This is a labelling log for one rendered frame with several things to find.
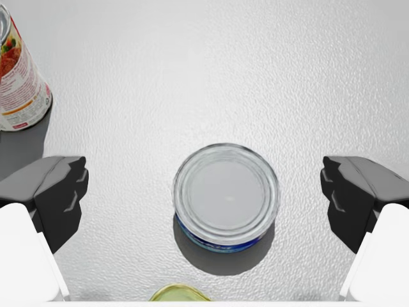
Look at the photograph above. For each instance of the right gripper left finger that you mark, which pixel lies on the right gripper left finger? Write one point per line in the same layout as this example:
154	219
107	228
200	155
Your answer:
57	198

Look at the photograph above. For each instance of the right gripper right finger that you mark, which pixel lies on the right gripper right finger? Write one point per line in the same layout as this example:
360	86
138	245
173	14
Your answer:
351	198

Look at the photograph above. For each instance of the red and white can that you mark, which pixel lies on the red and white can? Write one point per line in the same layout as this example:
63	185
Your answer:
19	80

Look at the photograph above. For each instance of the blue flat can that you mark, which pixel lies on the blue flat can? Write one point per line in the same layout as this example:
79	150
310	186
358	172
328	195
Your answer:
225	195

